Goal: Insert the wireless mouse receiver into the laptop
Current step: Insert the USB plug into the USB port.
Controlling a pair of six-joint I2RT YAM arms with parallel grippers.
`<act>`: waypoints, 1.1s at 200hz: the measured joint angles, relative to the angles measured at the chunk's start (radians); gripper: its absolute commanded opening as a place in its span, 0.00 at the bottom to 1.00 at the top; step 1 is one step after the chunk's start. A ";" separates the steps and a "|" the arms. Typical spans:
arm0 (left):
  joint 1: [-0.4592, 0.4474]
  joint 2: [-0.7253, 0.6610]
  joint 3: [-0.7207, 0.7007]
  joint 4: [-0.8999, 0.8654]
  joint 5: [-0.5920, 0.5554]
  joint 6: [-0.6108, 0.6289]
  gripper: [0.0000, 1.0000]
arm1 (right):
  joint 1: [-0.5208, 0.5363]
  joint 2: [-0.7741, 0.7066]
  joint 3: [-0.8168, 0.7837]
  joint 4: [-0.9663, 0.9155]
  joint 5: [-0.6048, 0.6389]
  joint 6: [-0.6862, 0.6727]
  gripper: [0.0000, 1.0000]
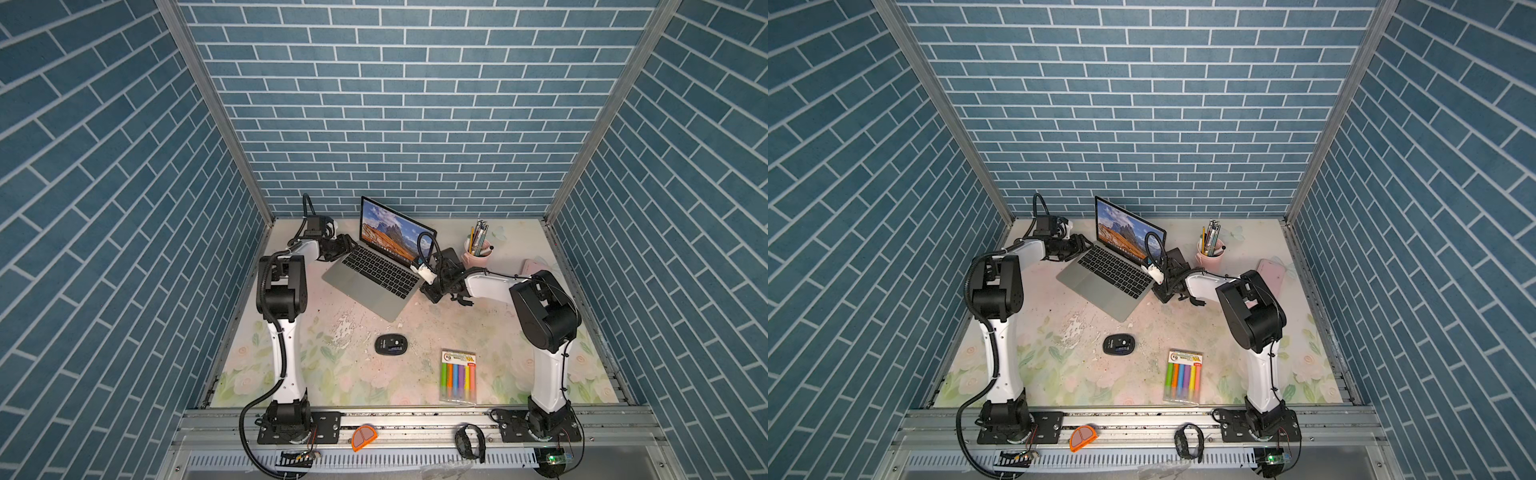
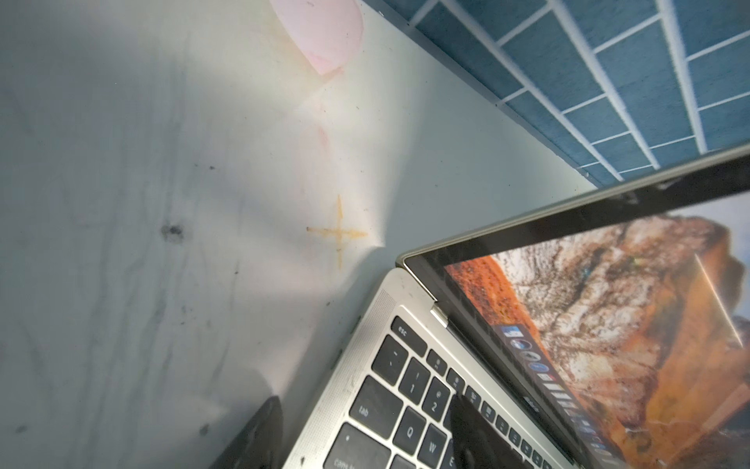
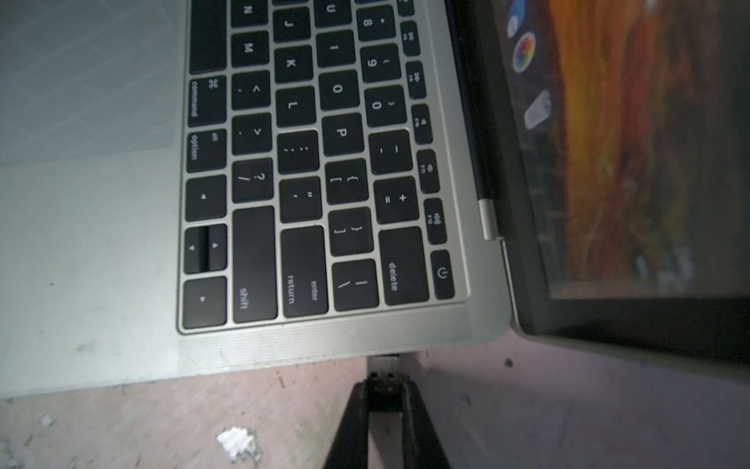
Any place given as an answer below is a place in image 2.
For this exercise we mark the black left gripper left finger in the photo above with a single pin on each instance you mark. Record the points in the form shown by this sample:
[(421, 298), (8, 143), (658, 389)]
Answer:
[(258, 444)]

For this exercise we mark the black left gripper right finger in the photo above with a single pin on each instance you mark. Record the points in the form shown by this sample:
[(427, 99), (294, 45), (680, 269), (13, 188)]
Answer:
[(476, 444)]

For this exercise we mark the silver laptop with mountain wallpaper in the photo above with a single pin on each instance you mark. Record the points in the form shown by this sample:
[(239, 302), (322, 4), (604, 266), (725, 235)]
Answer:
[(606, 331)]

